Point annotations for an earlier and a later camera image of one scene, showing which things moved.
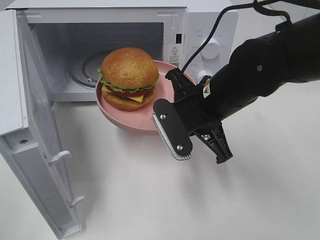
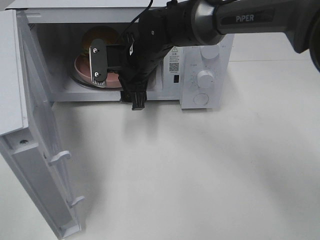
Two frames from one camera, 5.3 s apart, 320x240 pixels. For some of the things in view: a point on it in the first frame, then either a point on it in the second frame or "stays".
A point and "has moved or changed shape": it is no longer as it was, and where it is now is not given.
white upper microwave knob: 211,50 stays
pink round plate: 141,120 to 83,67
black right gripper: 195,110 to 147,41
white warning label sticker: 174,55 stays
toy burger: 128,76 has moved or changed shape
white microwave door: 30,140 stays
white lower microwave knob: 202,75 stays
